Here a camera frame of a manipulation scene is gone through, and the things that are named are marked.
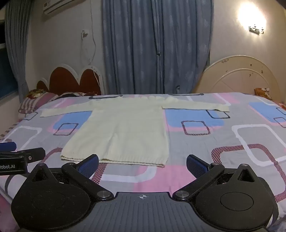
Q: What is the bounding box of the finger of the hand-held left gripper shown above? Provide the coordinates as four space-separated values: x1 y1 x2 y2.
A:
0 142 17 152
0 147 46 162

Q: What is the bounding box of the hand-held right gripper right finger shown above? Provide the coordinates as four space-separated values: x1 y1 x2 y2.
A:
173 155 257 201

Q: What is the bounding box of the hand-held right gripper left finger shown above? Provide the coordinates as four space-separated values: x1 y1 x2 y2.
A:
29 154 114 201

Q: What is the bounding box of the cream knitted sweater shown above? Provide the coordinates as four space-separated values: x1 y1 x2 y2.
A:
40 95 230 168

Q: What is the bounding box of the patterned pink grey bedsheet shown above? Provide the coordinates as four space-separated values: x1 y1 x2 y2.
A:
0 92 286 223

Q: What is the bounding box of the pink striped pillow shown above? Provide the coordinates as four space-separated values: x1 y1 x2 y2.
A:
18 92 60 115

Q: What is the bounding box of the floral orange cloth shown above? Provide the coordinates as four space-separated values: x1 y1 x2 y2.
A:
25 89 49 99

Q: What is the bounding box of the dark patterned cloth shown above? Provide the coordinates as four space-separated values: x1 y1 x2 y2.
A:
58 92 87 99

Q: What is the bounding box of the dark window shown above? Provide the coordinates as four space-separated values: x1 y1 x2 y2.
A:
0 19 19 99

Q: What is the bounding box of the red scalloped headboard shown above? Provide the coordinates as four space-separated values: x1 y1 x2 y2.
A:
36 63 105 95

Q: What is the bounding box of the cream arched headboard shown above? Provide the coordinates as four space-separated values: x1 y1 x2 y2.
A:
195 55 281 97

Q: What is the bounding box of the orange plush cloth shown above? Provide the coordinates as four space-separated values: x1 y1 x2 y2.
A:
254 87 274 100

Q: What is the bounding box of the blue-grey window curtain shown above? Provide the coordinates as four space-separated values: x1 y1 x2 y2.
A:
4 0 36 103

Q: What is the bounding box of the blue-grey curtain panel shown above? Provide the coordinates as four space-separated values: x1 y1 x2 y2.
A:
154 0 214 94
102 0 160 95

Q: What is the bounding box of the white air conditioner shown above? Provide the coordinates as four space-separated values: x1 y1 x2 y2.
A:
42 0 87 16

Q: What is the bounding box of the white hanging cable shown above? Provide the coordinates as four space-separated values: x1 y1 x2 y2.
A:
81 0 101 87

